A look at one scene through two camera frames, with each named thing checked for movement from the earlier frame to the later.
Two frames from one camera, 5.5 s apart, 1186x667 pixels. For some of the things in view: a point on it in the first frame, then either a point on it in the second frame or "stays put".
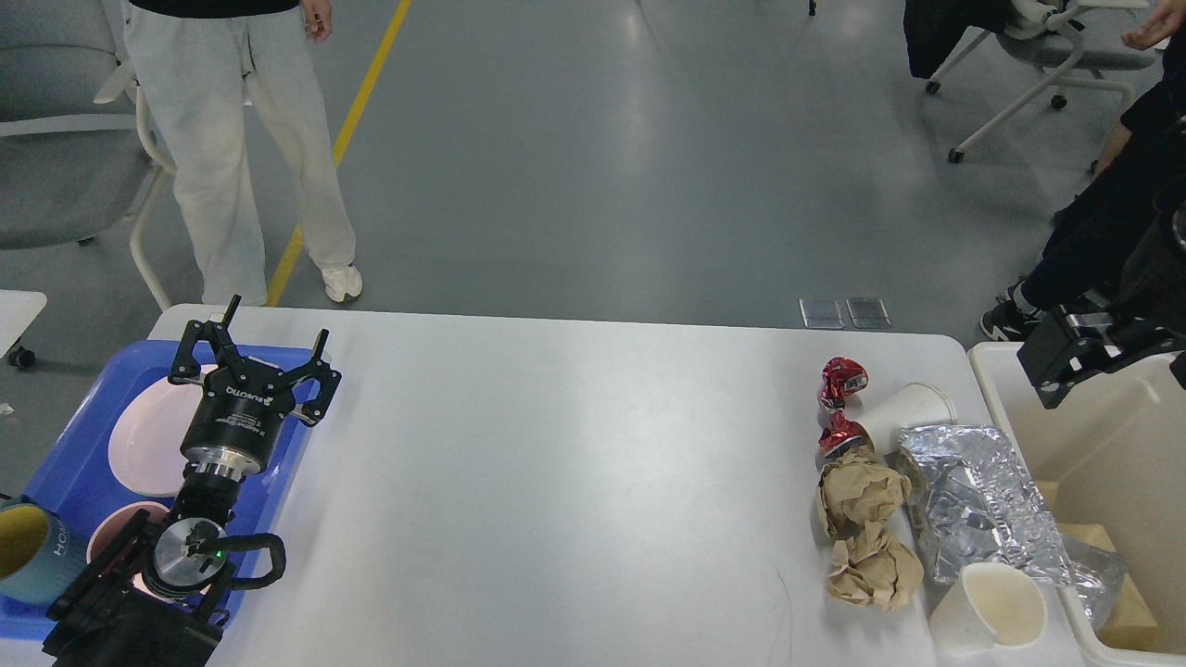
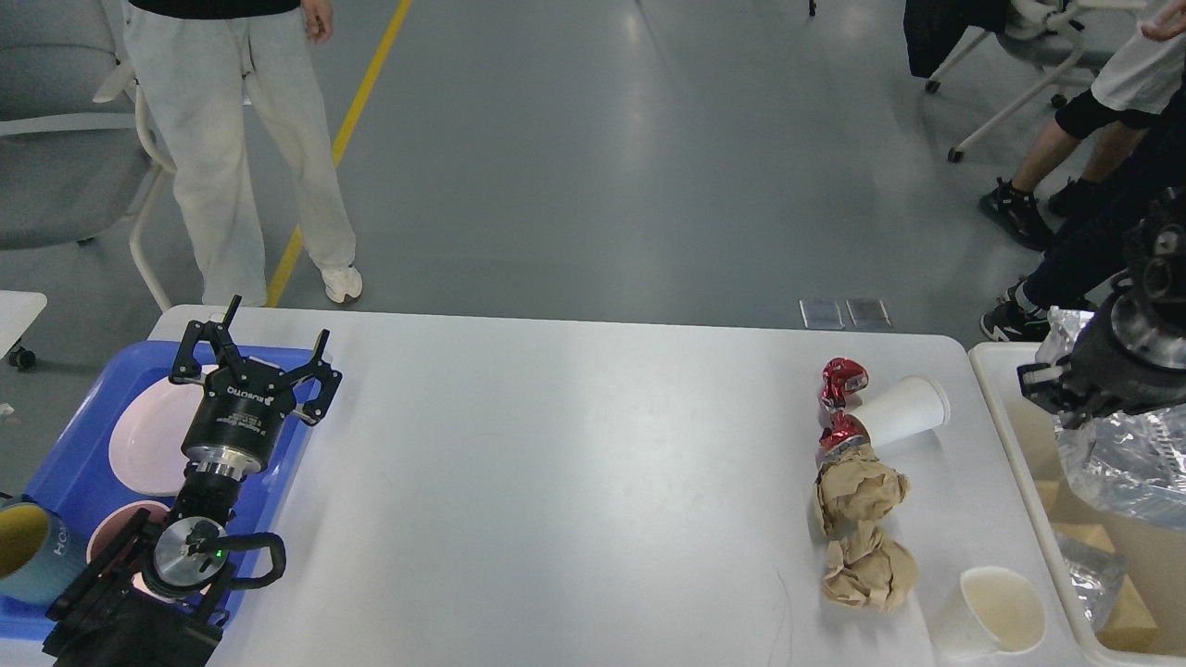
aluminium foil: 1093,579 stays put
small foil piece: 977,505 → 1132,463
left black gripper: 239,412 stays put
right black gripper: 1071,346 → 1103,378
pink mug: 115,521 stays put
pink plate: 145,446 stays put
